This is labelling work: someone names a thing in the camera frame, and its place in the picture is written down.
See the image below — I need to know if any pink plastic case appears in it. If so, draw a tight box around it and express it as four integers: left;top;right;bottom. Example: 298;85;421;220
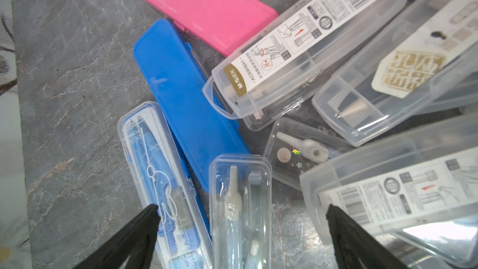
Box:
145;0;278;56

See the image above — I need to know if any small clear case white part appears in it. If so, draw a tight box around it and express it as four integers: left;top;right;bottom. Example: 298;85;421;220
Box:
263;117;354;191

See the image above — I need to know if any clear case white barcode label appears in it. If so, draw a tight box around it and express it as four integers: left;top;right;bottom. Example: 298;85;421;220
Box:
300;114;478;268

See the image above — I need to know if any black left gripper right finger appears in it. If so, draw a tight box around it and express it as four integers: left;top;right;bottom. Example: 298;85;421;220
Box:
326;204;407;269

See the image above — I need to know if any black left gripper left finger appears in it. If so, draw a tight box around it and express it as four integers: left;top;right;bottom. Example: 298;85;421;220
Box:
75;204;161;269

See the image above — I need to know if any blue opaque plastic case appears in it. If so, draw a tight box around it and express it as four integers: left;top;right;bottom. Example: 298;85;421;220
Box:
133;19;250;191

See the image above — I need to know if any clear case blue compass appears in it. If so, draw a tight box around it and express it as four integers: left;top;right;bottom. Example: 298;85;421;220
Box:
117;101;212;269

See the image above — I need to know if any clear case label top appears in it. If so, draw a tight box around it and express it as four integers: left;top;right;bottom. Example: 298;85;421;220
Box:
202;0;407;132

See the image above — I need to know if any clear case white compass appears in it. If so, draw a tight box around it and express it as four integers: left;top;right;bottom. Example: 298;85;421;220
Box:
209;154;272;269

